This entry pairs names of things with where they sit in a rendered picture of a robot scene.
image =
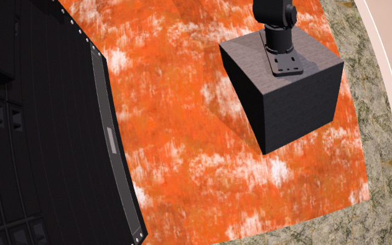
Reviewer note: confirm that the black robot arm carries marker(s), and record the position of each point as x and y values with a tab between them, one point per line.
278	39

